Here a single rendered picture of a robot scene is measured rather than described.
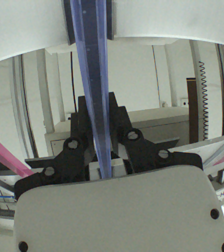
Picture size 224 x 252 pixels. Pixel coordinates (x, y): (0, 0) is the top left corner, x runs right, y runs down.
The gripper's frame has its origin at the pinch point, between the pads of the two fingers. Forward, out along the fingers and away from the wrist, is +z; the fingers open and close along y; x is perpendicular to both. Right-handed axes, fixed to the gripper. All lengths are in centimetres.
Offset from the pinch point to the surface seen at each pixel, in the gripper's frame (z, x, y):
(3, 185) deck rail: 2.7, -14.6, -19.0
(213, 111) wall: 125, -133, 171
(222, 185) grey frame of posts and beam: 3, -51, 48
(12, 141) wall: 124, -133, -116
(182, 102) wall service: 132, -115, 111
